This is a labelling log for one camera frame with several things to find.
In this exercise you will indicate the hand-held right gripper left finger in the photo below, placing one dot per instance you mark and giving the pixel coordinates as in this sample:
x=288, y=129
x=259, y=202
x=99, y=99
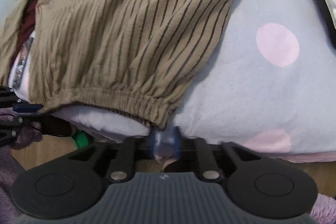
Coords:
x=156, y=145

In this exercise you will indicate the brown striped pants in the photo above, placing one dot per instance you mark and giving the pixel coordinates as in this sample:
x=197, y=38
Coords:
x=131, y=29

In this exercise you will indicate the person's purple fuzzy clothing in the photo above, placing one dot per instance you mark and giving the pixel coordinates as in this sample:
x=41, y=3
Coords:
x=5, y=161

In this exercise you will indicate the brown striped shirt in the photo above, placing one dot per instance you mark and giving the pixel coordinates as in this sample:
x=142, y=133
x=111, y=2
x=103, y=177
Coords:
x=10, y=37

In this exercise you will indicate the green object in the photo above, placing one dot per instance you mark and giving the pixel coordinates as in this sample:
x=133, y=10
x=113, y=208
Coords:
x=80, y=140

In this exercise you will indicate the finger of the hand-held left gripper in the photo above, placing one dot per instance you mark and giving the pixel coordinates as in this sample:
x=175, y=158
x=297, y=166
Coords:
x=27, y=108
x=10, y=129

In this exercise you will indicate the folded black garment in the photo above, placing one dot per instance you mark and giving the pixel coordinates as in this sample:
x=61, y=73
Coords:
x=319, y=3

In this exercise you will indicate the grey printed garment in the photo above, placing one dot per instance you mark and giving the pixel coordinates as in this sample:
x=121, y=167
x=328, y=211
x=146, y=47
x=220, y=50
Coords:
x=23, y=64

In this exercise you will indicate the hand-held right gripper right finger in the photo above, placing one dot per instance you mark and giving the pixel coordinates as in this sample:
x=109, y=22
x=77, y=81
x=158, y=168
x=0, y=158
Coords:
x=176, y=144

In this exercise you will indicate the maroon garment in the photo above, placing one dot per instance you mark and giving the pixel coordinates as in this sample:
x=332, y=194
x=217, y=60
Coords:
x=27, y=19

